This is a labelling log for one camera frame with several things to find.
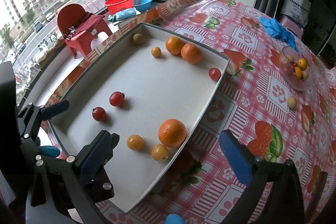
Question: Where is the red cherry tomato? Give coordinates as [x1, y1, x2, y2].
[109, 92, 125, 107]
[92, 107, 107, 122]
[209, 68, 222, 82]

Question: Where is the brownish round fruit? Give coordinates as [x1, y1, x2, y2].
[126, 134, 143, 151]

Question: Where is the large orange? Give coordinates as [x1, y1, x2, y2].
[158, 119, 187, 148]

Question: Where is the yellow-green fruit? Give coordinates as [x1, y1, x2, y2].
[131, 33, 145, 46]

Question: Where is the small yellow kumquat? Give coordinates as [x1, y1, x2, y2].
[151, 47, 162, 58]

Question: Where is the small orange tangerine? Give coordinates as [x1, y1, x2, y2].
[165, 36, 185, 55]

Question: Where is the yellow round fruit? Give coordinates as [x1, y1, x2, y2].
[151, 144, 169, 161]

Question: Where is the red plastic stool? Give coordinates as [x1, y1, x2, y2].
[56, 3, 112, 58]

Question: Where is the small pale green fruit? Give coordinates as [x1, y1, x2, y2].
[287, 96, 297, 109]

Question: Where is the white rectangular tray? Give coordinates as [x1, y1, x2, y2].
[49, 23, 228, 213]

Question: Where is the pink patterned tablecloth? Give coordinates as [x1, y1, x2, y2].
[49, 0, 335, 223]

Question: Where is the blue wet wipes pack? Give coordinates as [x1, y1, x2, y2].
[108, 8, 137, 23]

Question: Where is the red plastic basin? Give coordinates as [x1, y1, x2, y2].
[104, 0, 133, 15]

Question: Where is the clear plastic fruit bowl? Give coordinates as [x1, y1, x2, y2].
[279, 46, 313, 92]

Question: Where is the blue plastic basin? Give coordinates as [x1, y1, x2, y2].
[134, 0, 153, 12]

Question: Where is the pink plastic stool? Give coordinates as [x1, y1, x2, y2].
[280, 15, 303, 40]

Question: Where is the white paper bag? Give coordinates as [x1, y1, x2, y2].
[281, 0, 311, 27]

